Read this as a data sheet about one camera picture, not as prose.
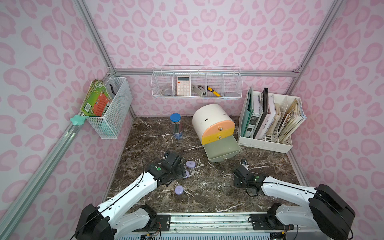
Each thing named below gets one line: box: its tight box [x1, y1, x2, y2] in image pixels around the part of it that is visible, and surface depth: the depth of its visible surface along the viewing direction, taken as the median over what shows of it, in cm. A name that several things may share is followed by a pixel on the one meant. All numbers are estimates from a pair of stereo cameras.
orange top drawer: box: [201, 120, 236, 138], surface depth 86 cm
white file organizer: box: [238, 86, 307, 154], surface depth 95 cm
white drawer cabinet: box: [192, 104, 236, 146], surface depth 92 cm
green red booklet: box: [80, 79, 113, 117], surface depth 73 cm
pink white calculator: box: [176, 76, 191, 96], surface depth 97 cm
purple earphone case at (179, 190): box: [174, 185, 184, 195], surface depth 84 cm
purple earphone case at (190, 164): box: [186, 160, 196, 168], surface depth 94 cm
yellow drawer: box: [201, 128, 235, 145], surface depth 92 cm
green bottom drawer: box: [202, 135, 242, 163], surface depth 93 cm
